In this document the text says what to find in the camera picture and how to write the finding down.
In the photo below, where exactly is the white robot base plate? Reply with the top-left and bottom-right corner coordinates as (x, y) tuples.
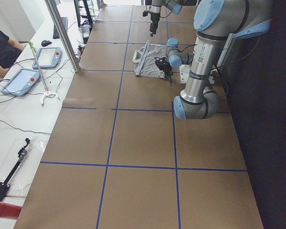
(179, 64), (215, 84)

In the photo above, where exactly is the blue white striped polo shirt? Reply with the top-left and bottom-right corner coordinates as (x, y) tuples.
(134, 40), (166, 79)

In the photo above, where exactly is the black computer mouse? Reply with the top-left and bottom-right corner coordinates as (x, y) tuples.
(41, 40), (52, 47)

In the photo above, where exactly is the upper teach pendant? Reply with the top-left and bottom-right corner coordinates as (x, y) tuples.
(36, 47), (62, 69)

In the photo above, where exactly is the black tool on white table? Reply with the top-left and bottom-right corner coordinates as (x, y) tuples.
(0, 137), (31, 203)

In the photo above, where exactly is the teach pendant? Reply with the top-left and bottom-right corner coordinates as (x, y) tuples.
(36, 47), (62, 69)
(0, 68), (40, 96)

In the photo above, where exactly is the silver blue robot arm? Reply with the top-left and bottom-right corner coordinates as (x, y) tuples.
(166, 0), (273, 119)
(143, 0), (182, 37)

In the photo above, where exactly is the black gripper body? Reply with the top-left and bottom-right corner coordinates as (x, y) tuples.
(154, 57), (173, 78)
(143, 10), (160, 33)

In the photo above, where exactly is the lower teach pendant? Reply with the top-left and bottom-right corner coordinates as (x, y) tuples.
(0, 68), (40, 96)

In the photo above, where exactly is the person in black shirt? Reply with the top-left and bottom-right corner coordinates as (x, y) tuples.
(0, 30), (25, 78)

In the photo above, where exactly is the red cylinder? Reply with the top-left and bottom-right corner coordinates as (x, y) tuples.
(0, 202), (22, 219)

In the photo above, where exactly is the aluminium frame post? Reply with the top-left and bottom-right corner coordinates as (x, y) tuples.
(45, 0), (80, 73)

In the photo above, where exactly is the black keyboard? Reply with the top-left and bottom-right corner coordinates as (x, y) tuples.
(52, 17), (69, 40)

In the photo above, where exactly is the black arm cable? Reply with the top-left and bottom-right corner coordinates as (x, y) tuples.
(154, 43), (198, 63)

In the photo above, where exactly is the metal grabber stick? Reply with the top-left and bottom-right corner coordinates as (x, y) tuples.
(28, 42), (60, 106)

